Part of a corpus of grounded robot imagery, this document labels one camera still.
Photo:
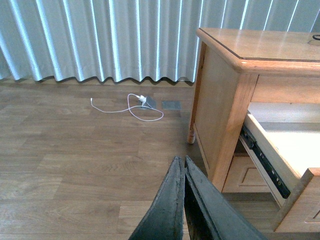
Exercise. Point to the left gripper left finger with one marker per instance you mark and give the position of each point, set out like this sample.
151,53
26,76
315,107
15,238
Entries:
164,219

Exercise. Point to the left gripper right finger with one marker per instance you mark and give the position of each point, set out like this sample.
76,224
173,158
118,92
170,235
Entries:
209,215

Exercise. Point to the wooden drawer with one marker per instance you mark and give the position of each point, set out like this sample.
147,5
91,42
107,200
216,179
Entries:
244,177
287,155

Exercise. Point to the wooden nightstand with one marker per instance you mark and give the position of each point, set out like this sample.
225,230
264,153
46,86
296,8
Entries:
274,75

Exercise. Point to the closed floor socket cover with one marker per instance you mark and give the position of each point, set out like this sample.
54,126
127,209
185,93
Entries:
171,105

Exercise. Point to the open floor socket box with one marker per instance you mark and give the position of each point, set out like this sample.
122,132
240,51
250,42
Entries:
147,101

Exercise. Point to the grey pleated curtain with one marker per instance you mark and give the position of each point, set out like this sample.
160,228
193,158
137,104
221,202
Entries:
120,39

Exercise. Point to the white charger with cable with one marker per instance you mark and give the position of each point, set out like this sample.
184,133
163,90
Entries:
129,108

